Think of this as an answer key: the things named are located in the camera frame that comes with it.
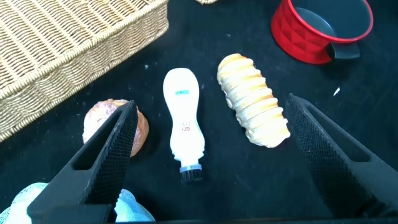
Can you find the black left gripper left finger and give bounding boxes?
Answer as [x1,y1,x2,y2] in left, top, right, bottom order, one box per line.
[26,100,139,224]

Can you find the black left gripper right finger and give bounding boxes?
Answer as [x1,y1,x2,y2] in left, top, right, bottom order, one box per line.
[285,92,398,218]

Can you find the red pot with black handles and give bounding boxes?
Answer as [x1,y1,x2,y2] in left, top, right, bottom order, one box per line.
[270,0,374,65]

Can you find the brown crusty round bun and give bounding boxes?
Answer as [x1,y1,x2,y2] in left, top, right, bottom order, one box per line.
[82,98,150,157]

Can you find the white handheld brush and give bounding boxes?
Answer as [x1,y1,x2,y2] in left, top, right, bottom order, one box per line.
[162,67,206,184]

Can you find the light blue bath pouf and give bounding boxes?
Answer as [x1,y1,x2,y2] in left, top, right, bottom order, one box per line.
[0,182,155,224]

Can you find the long striped bread roll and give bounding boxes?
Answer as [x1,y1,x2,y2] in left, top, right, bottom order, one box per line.
[216,53,291,149]

